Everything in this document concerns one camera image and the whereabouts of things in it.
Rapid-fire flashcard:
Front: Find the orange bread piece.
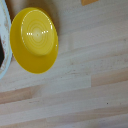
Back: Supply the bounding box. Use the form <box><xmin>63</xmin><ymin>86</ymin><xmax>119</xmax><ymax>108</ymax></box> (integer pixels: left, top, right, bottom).
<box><xmin>80</xmin><ymin>0</ymin><xmax>100</xmax><ymax>6</ymax></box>

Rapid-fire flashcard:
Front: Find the yellow plastic bowl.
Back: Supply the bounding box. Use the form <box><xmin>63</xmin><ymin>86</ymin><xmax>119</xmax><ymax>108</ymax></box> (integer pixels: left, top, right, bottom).
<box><xmin>9</xmin><ymin>7</ymin><xmax>60</xmax><ymax>75</ymax></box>

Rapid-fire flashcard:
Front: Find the white floral rimmed plate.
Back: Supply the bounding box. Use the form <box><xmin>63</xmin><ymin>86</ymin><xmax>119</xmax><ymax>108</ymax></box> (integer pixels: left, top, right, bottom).
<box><xmin>0</xmin><ymin>0</ymin><xmax>14</xmax><ymax>80</ymax></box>

